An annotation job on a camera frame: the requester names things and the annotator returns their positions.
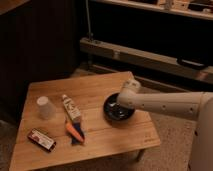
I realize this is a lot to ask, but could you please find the dark ceramic bowl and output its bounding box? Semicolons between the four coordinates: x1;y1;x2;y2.
103;93;135;121

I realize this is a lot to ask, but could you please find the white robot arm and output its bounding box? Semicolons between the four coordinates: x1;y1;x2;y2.
117;79;213;171

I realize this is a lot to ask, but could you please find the white tube with label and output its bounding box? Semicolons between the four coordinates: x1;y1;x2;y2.
62;94;81;123

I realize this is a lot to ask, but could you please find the metal vertical pole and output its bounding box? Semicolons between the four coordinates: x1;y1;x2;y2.
85;0;93;41

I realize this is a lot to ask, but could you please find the wooden low table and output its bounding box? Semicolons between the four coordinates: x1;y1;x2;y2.
9;72;160;171

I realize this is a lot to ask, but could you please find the red and black box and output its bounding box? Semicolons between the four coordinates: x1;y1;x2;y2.
27;129;56;152

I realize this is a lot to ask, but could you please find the long beige case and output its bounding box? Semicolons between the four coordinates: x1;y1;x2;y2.
80;37;213;84

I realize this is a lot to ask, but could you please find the wooden shelf with items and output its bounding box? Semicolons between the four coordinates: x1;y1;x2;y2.
92;0;213;21

